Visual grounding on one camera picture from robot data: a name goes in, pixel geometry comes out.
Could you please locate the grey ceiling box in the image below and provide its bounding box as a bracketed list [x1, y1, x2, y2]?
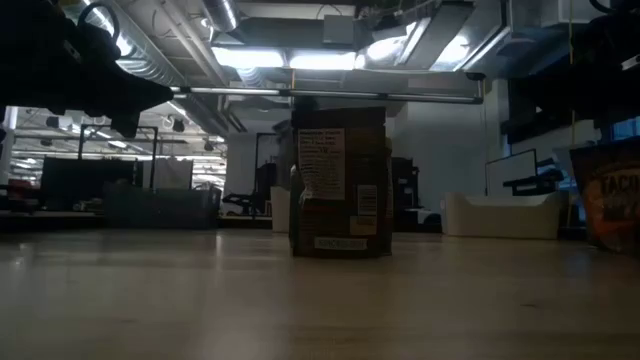
[322, 14, 357, 46]

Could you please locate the tall black cabinet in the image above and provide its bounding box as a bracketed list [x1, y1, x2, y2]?
[392, 156, 420, 232]

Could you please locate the taco seasoning packet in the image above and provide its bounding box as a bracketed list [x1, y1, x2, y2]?
[288, 106, 395, 260]
[568, 141, 640, 255]

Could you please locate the large silver rectangular duct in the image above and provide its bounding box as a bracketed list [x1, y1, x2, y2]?
[357, 0, 512, 75]

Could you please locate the round silver duct pipe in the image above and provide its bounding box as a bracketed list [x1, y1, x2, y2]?
[201, 0, 242, 34]

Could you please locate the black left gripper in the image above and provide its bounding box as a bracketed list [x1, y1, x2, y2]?
[59, 14, 174, 138]

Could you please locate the bright ceiling light panel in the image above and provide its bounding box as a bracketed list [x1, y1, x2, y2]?
[212, 47, 285, 70]
[288, 49, 357, 72]

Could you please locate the yellow hanging cord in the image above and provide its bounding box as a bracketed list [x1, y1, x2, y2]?
[566, 0, 577, 229]

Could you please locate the red crate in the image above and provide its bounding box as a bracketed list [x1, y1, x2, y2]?
[5, 178, 40, 207]

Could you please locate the silver spiral ventilation duct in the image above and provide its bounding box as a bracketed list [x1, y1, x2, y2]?
[79, 0, 246, 134]

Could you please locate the long silver horizontal bar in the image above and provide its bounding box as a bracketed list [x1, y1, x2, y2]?
[168, 85, 485, 105]

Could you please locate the wide black cabinet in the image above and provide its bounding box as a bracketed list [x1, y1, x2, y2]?
[39, 156, 140, 211]

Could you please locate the white board black frame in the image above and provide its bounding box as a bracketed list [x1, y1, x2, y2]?
[483, 148, 540, 197]

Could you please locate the grey tilted monitor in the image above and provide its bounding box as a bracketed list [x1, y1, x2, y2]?
[551, 143, 574, 176]

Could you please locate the white low device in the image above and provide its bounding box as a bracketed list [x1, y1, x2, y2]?
[402, 207, 444, 229]

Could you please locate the black office chair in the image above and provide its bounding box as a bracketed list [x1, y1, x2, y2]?
[222, 191, 269, 217]

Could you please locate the white plastic bin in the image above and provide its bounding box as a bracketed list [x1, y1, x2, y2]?
[270, 186, 292, 234]
[442, 191, 566, 240]

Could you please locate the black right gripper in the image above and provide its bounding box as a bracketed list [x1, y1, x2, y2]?
[529, 19, 640, 138]

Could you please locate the black desk equipment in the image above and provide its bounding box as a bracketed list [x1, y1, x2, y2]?
[502, 168, 565, 197]

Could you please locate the dark grey plastic bin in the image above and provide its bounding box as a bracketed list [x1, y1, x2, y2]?
[103, 180, 224, 230]

